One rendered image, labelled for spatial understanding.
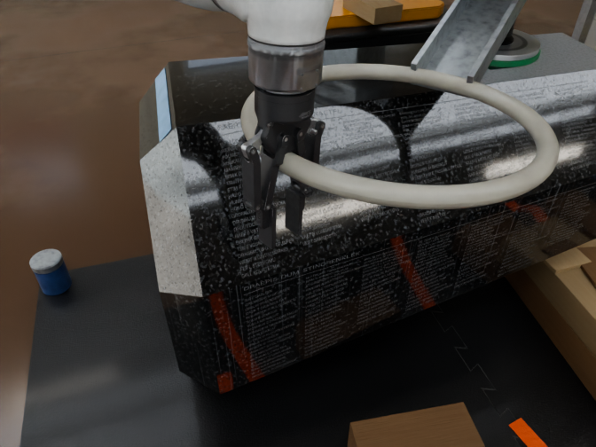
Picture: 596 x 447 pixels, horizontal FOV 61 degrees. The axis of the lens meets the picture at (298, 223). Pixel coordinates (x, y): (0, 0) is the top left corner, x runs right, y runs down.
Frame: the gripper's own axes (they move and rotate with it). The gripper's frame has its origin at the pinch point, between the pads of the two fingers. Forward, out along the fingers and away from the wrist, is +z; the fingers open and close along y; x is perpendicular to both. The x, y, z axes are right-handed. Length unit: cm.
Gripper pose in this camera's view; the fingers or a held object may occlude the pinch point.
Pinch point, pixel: (280, 219)
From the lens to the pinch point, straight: 73.8
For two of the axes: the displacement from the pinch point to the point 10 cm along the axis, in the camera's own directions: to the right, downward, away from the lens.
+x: -6.8, -4.5, 5.8
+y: 7.3, -3.7, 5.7
